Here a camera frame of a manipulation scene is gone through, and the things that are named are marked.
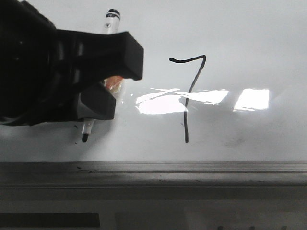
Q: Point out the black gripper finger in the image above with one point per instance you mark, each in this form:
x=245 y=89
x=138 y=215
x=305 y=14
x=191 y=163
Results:
x=88 y=57

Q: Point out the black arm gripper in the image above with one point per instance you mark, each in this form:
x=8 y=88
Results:
x=33 y=55

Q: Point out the white whiteboard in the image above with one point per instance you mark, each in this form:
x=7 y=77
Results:
x=223 y=80

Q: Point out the red round magnet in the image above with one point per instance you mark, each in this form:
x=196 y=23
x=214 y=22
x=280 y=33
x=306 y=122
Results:
x=113 y=84

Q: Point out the grey aluminium marker tray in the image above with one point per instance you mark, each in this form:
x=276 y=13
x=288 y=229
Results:
x=99 y=174

